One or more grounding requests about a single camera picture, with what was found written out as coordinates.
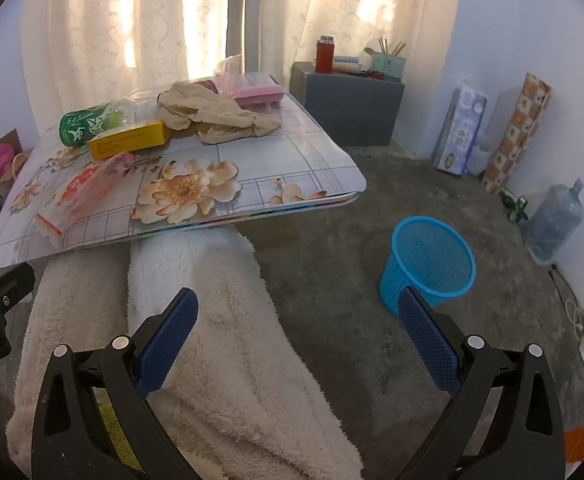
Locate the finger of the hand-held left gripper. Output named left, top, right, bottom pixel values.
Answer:
left=0, top=260, right=36, bottom=313

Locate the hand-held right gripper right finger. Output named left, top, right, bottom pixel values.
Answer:
left=398, top=286, right=566, bottom=480

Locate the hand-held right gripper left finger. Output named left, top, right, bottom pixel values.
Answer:
left=30, top=287, right=200, bottom=480

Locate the blue plastic wastebasket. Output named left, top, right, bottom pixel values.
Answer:
left=379, top=216, right=477, bottom=317

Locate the clear wrapper with red print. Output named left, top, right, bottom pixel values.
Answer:
left=36, top=152, right=138, bottom=239

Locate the green plastic bottle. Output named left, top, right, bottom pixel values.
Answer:
left=60, top=101, right=138, bottom=149

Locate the yellow cardboard box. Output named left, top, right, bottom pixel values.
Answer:
left=88, top=121, right=173, bottom=161

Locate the beige cloth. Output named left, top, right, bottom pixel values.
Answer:
left=157, top=81, right=282, bottom=145

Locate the pink plastic box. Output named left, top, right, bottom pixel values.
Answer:
left=232, top=84, right=286, bottom=109

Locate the clear plastic bag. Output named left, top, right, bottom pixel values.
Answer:
left=214, top=54, right=249, bottom=96

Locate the white fluffy blanket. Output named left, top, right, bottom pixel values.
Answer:
left=6, top=229, right=364, bottom=480

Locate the brown cardboard box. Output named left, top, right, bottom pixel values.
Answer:
left=0, top=128, right=37, bottom=257

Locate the small green object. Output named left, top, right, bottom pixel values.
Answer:
left=501, top=187, right=529, bottom=224

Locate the large blue water jug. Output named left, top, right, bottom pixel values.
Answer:
left=524, top=178, right=584, bottom=264

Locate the tissue roll pack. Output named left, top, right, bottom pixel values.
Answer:
left=431, top=81, right=488, bottom=177

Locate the floral print folding table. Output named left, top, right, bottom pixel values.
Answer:
left=0, top=75, right=367, bottom=271

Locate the rolled checkered mat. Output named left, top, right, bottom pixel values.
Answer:
left=481, top=72, right=553, bottom=195

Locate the grey cabinet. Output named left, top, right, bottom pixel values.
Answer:
left=290, top=61, right=405, bottom=147

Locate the cream patterned curtain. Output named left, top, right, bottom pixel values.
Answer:
left=258, top=0, right=466, bottom=92
left=19, top=0, right=233, bottom=128

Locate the teal utensil basket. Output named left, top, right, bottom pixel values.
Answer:
left=370, top=52, right=407, bottom=81

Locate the white and blue roll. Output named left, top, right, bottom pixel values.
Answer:
left=333, top=55, right=364, bottom=74

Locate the wooden chopsticks bundle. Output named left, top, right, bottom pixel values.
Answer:
left=377, top=37, right=407, bottom=57

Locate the red thermos flask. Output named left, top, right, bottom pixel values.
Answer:
left=314, top=35, right=337, bottom=75

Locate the white power cable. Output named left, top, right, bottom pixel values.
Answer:
left=548, top=264, right=584, bottom=337

